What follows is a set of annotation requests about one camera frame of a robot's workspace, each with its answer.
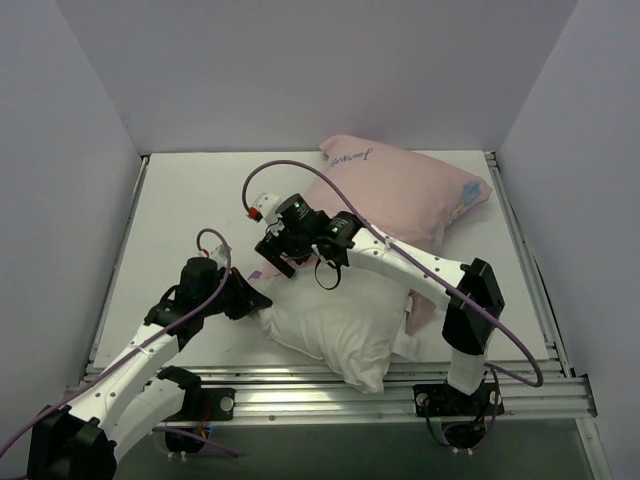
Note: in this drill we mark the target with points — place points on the white pillow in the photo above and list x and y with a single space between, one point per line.
355 329

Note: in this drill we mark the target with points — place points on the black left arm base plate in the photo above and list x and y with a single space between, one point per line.
219 404

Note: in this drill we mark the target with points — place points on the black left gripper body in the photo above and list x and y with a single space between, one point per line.
240 298

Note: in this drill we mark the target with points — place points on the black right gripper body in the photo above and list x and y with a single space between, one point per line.
275 255

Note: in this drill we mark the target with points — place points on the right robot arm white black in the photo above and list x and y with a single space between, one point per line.
468 294

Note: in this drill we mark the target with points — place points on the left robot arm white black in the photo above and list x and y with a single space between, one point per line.
87 436

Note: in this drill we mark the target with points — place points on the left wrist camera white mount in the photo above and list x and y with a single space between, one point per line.
220 254

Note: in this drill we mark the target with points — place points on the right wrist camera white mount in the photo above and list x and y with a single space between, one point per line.
264 207

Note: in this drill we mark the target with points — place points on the aluminium right side rail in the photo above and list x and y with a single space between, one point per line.
529 268

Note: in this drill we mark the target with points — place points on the aluminium left side rail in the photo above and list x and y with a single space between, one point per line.
145 159

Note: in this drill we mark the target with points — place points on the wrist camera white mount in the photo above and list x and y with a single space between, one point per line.
264 207
220 254

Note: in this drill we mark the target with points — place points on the purple Elsa print pillowcase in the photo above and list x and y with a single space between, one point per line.
410 196

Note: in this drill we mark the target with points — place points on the aluminium front mounting rail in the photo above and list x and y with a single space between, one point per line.
313 394

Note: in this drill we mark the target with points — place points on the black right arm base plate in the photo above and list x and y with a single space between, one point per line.
442 400

